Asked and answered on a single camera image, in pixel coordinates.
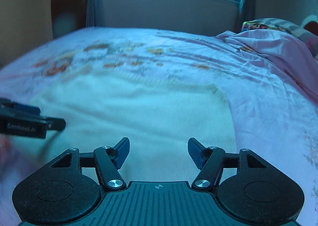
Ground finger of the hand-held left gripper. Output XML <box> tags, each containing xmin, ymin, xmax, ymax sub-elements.
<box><xmin>46</xmin><ymin>117</ymin><xmax>66</xmax><ymax>131</ymax></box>
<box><xmin>0</xmin><ymin>98</ymin><xmax>42</xmax><ymax>118</ymax></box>

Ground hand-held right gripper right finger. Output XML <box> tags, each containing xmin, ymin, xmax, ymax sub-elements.
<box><xmin>188</xmin><ymin>138</ymin><xmax>270</xmax><ymax>190</ymax></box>

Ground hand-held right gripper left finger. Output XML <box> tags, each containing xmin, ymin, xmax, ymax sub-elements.
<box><xmin>50</xmin><ymin>137</ymin><xmax>130</xmax><ymax>191</ymax></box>

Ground cream knit sweater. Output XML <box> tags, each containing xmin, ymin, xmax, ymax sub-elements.
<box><xmin>25</xmin><ymin>73</ymin><xmax>240</xmax><ymax>188</ymax></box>

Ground floral bed sheet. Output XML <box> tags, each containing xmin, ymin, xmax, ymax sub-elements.
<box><xmin>0</xmin><ymin>26</ymin><xmax>318</xmax><ymax>226</ymax></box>

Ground dark wooden door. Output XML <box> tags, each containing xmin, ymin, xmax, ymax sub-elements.
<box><xmin>51</xmin><ymin>0</ymin><xmax>89</xmax><ymax>41</ymax></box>

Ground pink quilt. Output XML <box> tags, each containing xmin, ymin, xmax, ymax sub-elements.
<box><xmin>216</xmin><ymin>30</ymin><xmax>318</xmax><ymax>108</ymax></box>

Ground striped floral pillow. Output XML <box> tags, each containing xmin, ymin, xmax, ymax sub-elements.
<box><xmin>242</xmin><ymin>17</ymin><xmax>318</xmax><ymax>51</ymax></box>

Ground red heart-shaped headboard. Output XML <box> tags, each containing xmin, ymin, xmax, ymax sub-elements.
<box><xmin>302</xmin><ymin>15</ymin><xmax>318</xmax><ymax>33</ymax></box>

